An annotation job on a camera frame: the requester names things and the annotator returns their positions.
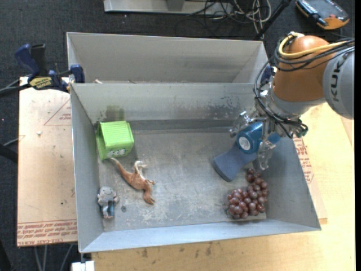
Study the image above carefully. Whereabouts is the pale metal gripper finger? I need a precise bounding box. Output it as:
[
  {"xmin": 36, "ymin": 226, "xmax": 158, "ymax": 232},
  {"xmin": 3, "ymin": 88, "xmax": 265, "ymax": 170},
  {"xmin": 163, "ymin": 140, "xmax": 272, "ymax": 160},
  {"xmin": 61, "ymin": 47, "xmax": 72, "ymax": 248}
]
[
  {"xmin": 229, "ymin": 111, "xmax": 256, "ymax": 138},
  {"xmin": 254, "ymin": 138, "xmax": 276, "ymax": 171}
]

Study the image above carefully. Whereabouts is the blue toy hair dryer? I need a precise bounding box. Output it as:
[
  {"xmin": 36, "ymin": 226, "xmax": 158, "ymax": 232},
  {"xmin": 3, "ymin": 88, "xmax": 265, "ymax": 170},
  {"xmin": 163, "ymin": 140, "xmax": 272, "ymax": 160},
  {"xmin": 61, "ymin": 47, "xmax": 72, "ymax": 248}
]
[{"xmin": 212, "ymin": 121, "xmax": 282, "ymax": 183}]

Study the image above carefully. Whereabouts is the red toy grape bunch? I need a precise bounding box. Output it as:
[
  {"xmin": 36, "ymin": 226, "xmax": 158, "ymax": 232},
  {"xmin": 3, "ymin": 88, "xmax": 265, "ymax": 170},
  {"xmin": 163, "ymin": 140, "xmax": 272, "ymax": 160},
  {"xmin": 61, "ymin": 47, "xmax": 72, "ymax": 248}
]
[{"xmin": 226, "ymin": 167, "xmax": 270, "ymax": 220}]

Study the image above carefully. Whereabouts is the grey metal bin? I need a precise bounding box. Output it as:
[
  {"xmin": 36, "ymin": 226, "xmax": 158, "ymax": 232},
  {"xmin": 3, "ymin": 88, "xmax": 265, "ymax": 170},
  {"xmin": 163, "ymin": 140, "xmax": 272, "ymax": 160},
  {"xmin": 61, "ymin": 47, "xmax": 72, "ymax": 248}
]
[{"xmin": 66, "ymin": 32, "xmax": 322, "ymax": 254}]

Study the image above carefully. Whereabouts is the orange toy dinosaur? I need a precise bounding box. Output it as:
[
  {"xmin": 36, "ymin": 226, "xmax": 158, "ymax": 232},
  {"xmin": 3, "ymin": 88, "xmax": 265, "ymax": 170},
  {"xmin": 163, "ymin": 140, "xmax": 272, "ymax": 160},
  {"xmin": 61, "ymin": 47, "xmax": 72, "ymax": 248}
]
[{"xmin": 110, "ymin": 157, "xmax": 156, "ymax": 206}]

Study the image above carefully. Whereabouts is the green plastic box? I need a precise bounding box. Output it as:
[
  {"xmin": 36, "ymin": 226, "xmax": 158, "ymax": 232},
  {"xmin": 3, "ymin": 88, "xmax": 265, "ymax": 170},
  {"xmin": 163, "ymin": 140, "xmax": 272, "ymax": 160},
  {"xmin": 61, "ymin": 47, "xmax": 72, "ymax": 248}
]
[{"xmin": 95, "ymin": 120, "xmax": 135, "ymax": 161}]

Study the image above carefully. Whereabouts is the small grey toy figure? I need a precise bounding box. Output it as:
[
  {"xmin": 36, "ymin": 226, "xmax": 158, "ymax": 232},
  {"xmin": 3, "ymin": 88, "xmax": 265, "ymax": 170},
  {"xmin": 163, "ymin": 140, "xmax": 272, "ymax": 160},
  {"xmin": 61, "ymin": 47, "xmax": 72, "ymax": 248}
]
[{"xmin": 96, "ymin": 186, "xmax": 120, "ymax": 220}]

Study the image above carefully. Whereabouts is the brown cardboard board red print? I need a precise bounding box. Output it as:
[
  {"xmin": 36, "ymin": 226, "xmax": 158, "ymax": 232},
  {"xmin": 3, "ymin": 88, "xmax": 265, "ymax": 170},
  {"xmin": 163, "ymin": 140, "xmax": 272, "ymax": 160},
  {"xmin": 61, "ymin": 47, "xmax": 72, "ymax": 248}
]
[{"xmin": 16, "ymin": 76, "xmax": 329, "ymax": 248}]

